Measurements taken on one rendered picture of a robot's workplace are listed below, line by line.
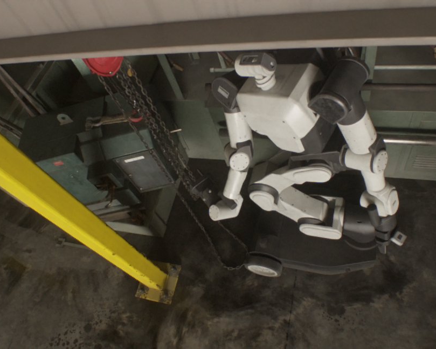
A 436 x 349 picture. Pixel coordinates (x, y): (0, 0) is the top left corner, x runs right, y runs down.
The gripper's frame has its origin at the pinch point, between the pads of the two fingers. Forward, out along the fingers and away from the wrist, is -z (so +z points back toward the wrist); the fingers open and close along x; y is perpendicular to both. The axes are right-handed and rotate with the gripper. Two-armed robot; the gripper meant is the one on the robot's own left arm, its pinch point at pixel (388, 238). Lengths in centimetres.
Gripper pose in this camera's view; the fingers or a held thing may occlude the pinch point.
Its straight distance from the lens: 158.3
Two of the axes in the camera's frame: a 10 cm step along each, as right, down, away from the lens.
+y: 6.4, 2.2, -7.3
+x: -6.3, 6.9, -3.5
